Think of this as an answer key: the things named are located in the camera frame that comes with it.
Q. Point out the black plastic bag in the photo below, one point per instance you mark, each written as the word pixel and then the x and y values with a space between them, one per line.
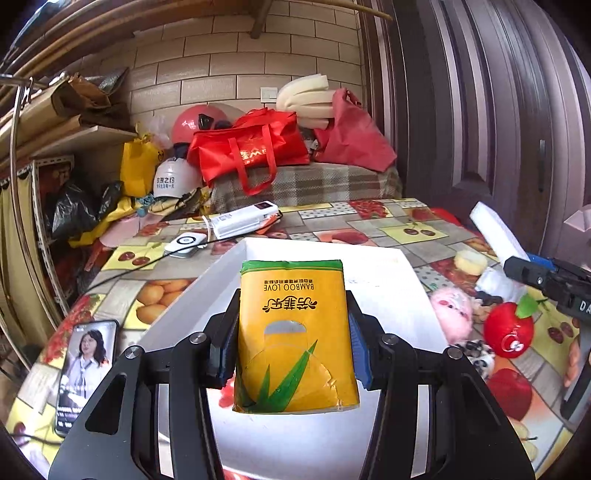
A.
pixel 74 207

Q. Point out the black smartphone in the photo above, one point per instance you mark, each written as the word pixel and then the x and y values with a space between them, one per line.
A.
pixel 87 369

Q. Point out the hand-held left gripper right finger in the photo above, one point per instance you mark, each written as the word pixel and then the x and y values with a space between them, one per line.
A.
pixel 360 353

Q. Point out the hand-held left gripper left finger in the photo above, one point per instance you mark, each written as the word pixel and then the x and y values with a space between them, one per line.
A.
pixel 226 344

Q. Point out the brown panelled door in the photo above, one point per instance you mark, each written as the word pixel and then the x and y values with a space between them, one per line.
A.
pixel 461 115

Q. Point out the fruit print tablecloth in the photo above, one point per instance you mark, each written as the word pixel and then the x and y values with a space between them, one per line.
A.
pixel 392 230

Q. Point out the wooden shelf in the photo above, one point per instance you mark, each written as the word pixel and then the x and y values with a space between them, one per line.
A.
pixel 92 134

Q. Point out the red apple plush toy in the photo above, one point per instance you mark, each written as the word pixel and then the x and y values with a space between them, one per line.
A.
pixel 508 332

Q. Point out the round cream sponge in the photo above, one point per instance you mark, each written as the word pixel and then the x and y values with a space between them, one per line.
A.
pixel 471 263

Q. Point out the pink helmet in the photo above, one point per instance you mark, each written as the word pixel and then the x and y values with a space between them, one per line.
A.
pixel 194 122

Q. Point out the panda plush toy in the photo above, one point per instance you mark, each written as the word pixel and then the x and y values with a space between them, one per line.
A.
pixel 475 350

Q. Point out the white round charger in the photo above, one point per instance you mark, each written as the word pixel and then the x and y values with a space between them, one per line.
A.
pixel 187 241

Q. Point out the white foam block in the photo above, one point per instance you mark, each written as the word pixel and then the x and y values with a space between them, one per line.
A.
pixel 496 230

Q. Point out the white helmet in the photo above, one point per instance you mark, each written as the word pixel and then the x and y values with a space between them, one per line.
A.
pixel 178 177

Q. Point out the red nonwoven bag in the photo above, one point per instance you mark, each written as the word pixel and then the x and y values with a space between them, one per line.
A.
pixel 355 134

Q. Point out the white crumpled cloth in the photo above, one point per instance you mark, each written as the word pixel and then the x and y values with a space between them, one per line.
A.
pixel 501 282

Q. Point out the white power bank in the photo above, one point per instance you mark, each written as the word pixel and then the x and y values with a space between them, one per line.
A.
pixel 240 221

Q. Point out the yellow shopping bag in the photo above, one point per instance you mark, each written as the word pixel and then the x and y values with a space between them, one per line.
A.
pixel 138 166

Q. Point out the yellow tissue pack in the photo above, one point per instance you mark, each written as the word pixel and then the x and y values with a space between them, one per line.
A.
pixel 286 304

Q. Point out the plaid cloth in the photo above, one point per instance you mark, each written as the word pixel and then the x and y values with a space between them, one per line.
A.
pixel 323 184

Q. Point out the white cardboard box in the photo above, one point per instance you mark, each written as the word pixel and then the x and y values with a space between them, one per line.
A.
pixel 383 272

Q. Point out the white wall socket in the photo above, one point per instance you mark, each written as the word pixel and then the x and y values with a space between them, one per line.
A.
pixel 269 95

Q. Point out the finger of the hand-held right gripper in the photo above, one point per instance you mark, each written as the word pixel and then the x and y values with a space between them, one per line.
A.
pixel 541 260
pixel 526 274

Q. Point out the brown paper bags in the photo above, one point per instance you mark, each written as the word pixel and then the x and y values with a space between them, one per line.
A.
pixel 87 97

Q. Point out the cream foam sheet stack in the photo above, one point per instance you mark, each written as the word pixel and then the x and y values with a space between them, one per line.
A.
pixel 304 94

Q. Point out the pink plush toy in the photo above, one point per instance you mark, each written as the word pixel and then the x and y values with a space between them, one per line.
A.
pixel 450 314

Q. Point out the red tote bag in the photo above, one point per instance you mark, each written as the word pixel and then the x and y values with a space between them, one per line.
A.
pixel 249 147

